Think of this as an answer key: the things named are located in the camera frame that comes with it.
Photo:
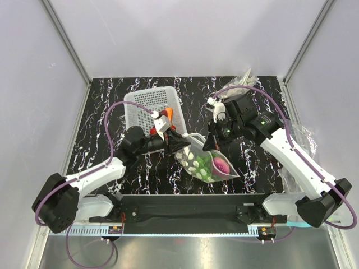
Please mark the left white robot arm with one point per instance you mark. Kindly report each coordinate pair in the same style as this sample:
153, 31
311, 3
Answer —
65, 200

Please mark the orange papaya slice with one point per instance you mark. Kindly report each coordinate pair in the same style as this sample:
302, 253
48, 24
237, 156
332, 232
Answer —
167, 112

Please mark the green lettuce head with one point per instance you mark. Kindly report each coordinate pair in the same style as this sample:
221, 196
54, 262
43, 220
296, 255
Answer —
203, 168

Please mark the back bag of slices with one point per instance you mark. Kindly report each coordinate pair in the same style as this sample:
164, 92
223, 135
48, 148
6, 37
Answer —
247, 79

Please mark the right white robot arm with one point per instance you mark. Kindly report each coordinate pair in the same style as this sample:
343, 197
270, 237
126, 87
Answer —
321, 193

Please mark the red cherry bunch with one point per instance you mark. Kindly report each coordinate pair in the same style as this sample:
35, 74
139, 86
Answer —
154, 130

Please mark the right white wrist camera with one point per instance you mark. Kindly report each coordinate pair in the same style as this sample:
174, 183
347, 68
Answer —
217, 108

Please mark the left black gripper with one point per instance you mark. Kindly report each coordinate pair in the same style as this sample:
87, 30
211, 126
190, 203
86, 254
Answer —
175, 142

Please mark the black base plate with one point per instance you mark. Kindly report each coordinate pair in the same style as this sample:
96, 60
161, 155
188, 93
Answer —
139, 209

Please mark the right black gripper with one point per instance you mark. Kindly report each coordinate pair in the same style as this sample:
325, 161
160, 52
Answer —
213, 139

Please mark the white slotted cable duct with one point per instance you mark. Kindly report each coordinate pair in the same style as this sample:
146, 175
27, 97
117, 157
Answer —
242, 231

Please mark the purple onion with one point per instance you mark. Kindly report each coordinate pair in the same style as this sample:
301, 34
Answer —
220, 167

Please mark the right aluminium frame post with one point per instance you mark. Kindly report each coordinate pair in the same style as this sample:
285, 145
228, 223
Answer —
321, 16

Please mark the left aluminium frame post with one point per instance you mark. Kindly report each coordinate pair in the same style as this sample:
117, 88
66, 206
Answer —
58, 25

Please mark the crumpled clear bags pile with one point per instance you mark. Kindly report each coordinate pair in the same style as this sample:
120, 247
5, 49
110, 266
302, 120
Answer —
305, 138

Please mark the blue-zip bag of slices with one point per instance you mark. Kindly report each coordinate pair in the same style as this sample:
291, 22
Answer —
297, 224

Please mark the aluminium frame post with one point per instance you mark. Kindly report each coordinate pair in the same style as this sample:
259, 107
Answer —
58, 25
321, 16

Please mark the zip bag with white slices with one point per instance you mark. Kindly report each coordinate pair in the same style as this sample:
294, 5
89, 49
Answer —
189, 153

